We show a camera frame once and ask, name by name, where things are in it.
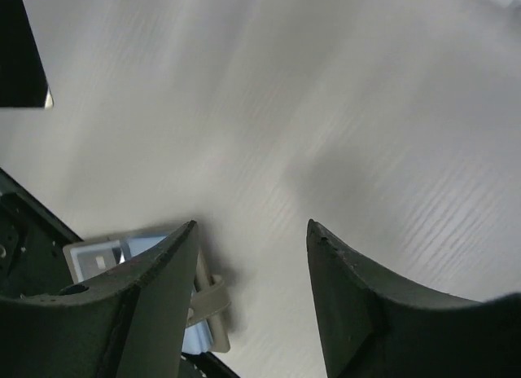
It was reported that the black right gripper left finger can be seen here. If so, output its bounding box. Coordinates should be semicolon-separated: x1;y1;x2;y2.
1;221;199;377

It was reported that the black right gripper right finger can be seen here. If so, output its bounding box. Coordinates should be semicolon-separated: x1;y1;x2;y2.
306;221;520;377

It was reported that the grey leather card holder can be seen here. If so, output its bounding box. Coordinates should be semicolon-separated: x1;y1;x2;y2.
63;226;230;355

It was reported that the black VIP credit card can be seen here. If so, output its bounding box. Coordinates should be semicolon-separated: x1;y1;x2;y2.
77;248;121;281

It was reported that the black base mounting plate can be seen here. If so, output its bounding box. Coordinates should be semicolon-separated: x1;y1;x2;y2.
1;180;232;377

